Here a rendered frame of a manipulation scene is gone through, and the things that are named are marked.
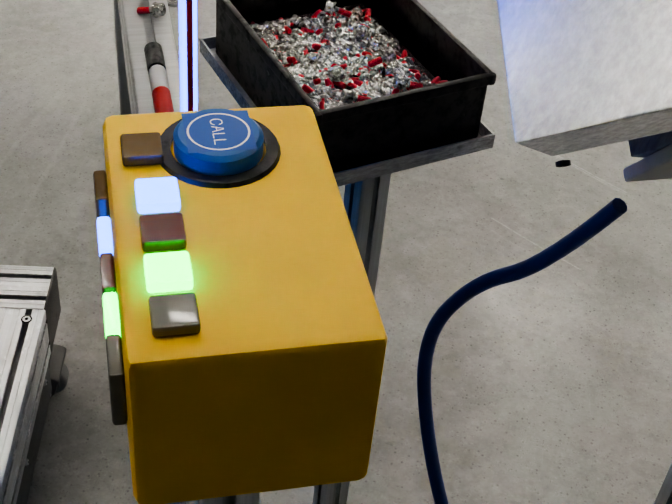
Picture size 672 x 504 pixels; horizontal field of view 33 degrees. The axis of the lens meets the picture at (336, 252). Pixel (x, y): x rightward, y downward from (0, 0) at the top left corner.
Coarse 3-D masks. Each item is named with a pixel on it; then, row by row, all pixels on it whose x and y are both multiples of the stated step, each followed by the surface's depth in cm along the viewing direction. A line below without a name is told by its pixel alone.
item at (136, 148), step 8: (120, 136) 50; (128, 136) 50; (136, 136) 50; (144, 136) 50; (152, 136) 50; (160, 136) 50; (120, 144) 50; (128, 144) 50; (136, 144) 50; (144, 144) 50; (152, 144) 50; (160, 144) 50; (128, 152) 49; (136, 152) 49; (144, 152) 49; (152, 152) 49; (160, 152) 50; (128, 160) 49; (136, 160) 49; (144, 160) 49; (152, 160) 49; (160, 160) 50
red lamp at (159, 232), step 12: (144, 216) 46; (156, 216) 46; (168, 216) 46; (180, 216) 46; (144, 228) 46; (156, 228) 46; (168, 228) 46; (180, 228) 46; (144, 240) 45; (156, 240) 45; (168, 240) 45; (180, 240) 45
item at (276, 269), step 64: (128, 128) 52; (128, 192) 48; (192, 192) 49; (256, 192) 49; (320, 192) 49; (128, 256) 45; (192, 256) 46; (256, 256) 46; (320, 256) 46; (128, 320) 43; (256, 320) 43; (320, 320) 43; (128, 384) 42; (192, 384) 42; (256, 384) 43; (320, 384) 44; (192, 448) 45; (256, 448) 46; (320, 448) 46
